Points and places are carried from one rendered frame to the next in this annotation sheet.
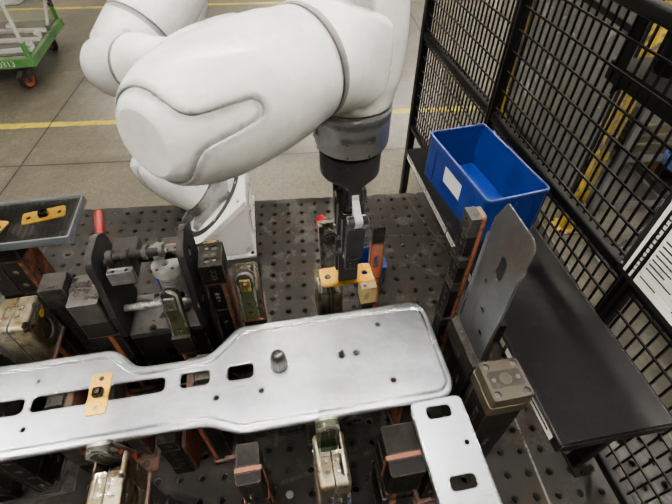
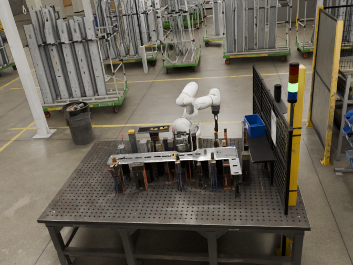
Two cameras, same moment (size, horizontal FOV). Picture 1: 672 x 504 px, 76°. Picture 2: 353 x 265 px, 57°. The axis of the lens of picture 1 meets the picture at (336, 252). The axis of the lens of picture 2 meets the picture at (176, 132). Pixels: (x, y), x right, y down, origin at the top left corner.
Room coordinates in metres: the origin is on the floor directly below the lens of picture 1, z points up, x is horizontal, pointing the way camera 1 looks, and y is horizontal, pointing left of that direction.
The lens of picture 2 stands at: (-2.47, -0.46, 2.77)
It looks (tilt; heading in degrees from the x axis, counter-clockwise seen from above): 27 degrees down; 16
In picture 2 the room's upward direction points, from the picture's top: 7 degrees counter-clockwise
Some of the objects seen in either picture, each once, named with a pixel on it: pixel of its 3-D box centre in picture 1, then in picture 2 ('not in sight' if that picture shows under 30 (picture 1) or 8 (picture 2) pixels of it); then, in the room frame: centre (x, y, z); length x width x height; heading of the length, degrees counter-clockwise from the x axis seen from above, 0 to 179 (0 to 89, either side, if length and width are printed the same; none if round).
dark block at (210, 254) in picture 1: (228, 312); (195, 151); (0.62, 0.26, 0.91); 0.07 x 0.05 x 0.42; 10
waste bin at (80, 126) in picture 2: not in sight; (79, 123); (2.40, 2.83, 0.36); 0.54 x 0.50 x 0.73; 5
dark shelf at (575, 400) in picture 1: (502, 252); (256, 139); (0.72, -0.40, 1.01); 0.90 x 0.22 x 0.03; 10
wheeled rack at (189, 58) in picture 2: not in sight; (181, 36); (7.34, 1.93, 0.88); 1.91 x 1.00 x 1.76; 6
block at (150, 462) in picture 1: (129, 419); (175, 166); (0.38, 0.45, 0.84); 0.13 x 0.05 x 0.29; 10
